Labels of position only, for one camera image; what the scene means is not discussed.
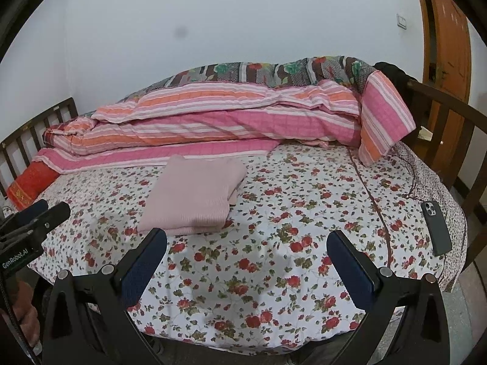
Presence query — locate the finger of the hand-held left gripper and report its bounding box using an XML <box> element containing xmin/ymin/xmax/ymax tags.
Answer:
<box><xmin>14</xmin><ymin>199</ymin><xmax>49</xmax><ymax>218</ymax></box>
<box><xmin>23</xmin><ymin>201</ymin><xmax>72</xmax><ymax>237</ymax></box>

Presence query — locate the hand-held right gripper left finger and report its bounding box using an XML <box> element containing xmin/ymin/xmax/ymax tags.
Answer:
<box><xmin>43</xmin><ymin>227</ymin><xmax>168</xmax><ymax>365</ymax></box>

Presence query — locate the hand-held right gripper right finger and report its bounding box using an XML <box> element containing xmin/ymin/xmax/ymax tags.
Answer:
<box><xmin>326</xmin><ymin>230</ymin><xmax>451</xmax><ymax>365</ymax></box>

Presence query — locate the pink knit sweater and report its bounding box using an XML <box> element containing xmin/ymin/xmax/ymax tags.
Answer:
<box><xmin>137</xmin><ymin>155</ymin><xmax>248</xmax><ymax>235</ymax></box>

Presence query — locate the person's left hand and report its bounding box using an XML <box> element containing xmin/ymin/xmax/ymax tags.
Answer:
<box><xmin>0</xmin><ymin>281</ymin><xmax>42</xmax><ymax>355</ymax></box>

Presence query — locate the red pillow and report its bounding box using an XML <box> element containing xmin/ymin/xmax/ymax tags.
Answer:
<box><xmin>5</xmin><ymin>161</ymin><xmax>61</xmax><ymax>210</ymax></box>

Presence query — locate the wooden headboard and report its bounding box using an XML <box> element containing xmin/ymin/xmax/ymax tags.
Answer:
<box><xmin>0</xmin><ymin>98</ymin><xmax>79</xmax><ymax>198</ymax></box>

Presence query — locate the floral bed sheet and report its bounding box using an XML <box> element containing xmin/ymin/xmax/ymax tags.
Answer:
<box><xmin>32</xmin><ymin>142</ymin><xmax>468</xmax><ymax>350</ymax></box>

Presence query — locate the dark smartphone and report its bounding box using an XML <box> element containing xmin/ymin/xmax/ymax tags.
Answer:
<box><xmin>421</xmin><ymin>200</ymin><xmax>453</xmax><ymax>256</ymax></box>

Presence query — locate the pink striped quilt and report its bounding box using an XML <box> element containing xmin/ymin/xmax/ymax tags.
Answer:
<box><xmin>32</xmin><ymin>71</ymin><xmax>416</xmax><ymax>176</ymax></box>

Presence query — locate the dark clothing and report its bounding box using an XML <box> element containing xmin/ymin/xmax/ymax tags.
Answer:
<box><xmin>375</xmin><ymin>61</ymin><xmax>419</xmax><ymax>96</ymax></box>

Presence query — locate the patchwork floral quilt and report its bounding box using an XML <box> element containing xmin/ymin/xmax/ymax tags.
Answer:
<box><xmin>114</xmin><ymin>56</ymin><xmax>377</xmax><ymax>103</ymax></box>

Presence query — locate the wooden door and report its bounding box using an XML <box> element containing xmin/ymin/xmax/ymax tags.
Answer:
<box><xmin>413</xmin><ymin>0</ymin><xmax>472</xmax><ymax>103</ymax></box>

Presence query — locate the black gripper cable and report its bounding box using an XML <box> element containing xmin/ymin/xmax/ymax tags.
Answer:
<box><xmin>0</xmin><ymin>270</ymin><xmax>43</xmax><ymax>365</ymax></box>

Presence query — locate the dark red cable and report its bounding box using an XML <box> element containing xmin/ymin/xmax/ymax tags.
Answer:
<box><xmin>347</xmin><ymin>146</ymin><xmax>425</xmax><ymax>269</ymax></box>

